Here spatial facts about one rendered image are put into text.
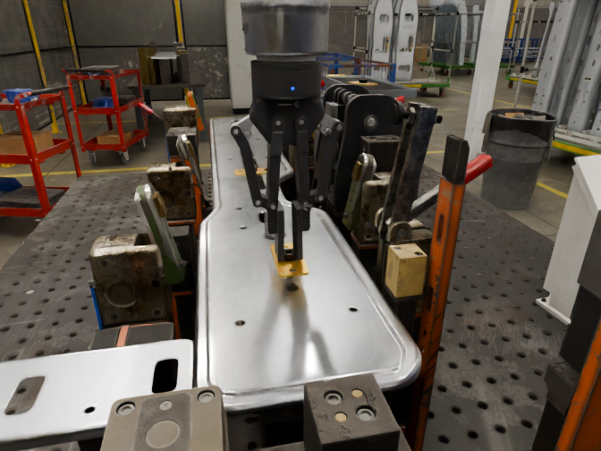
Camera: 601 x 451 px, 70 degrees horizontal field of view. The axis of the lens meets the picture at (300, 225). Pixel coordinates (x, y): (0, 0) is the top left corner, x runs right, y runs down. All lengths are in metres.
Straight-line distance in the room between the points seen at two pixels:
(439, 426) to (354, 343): 0.38
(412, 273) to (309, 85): 0.23
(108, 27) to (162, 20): 0.87
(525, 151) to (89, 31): 6.94
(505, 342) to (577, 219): 0.30
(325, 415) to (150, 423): 0.12
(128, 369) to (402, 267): 0.30
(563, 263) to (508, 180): 2.61
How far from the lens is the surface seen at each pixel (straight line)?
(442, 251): 0.49
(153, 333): 0.53
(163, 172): 0.91
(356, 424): 0.29
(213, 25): 8.29
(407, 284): 0.51
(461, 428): 0.83
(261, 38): 0.45
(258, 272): 0.58
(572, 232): 1.09
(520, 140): 3.58
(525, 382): 0.95
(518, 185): 3.72
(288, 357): 0.45
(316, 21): 0.46
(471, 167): 0.60
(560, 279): 1.13
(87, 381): 0.47
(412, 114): 0.54
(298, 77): 0.46
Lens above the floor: 1.29
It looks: 24 degrees down
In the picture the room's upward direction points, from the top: straight up
